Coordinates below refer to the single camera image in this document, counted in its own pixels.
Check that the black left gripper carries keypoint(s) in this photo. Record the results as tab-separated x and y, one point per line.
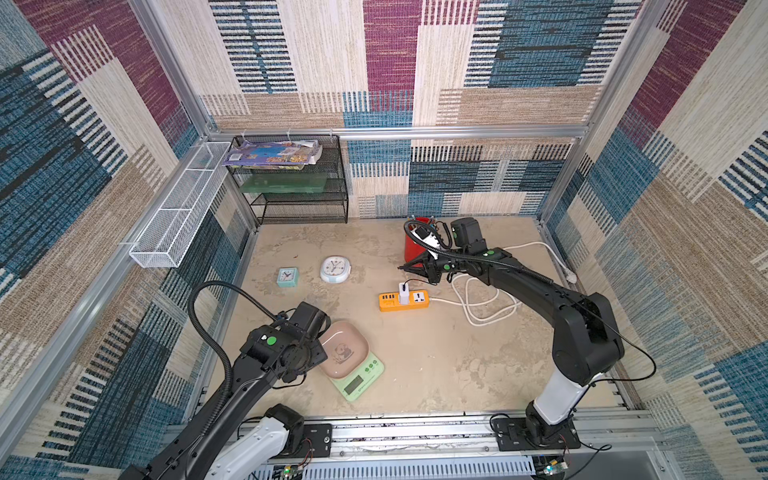
319	356

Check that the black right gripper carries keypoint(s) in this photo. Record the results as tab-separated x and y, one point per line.
430	264

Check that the orange power strip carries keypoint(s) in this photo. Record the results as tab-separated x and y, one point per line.
395	302

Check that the white usb charger adapter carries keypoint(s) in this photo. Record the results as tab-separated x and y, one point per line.
403	294

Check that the pink panda scale bowl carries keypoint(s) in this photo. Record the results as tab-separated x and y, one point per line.
346	349

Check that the green electronic kitchen scale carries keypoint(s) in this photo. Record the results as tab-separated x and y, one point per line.
353	385

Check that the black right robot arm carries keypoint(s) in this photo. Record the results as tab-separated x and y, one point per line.
586	342

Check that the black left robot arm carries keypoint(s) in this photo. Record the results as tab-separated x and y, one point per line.
280	353

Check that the red pencil cup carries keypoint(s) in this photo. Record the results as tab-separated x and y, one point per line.
411	249

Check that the small teal square clock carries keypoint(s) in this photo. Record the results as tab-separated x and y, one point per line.
287	277

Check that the white round alarm clock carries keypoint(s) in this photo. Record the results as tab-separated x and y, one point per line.
335	269

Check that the green folder in shelf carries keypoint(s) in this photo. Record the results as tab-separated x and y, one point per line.
284	184

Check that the colourful magazine on shelf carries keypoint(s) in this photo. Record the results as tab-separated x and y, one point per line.
284	155

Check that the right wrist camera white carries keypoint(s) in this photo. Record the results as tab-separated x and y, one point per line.
426	235

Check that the black wire mesh shelf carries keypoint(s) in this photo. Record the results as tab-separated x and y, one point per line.
330	206

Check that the white wire mesh basket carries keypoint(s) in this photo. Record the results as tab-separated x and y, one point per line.
166	239

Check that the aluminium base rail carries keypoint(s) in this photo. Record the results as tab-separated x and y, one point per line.
604	443

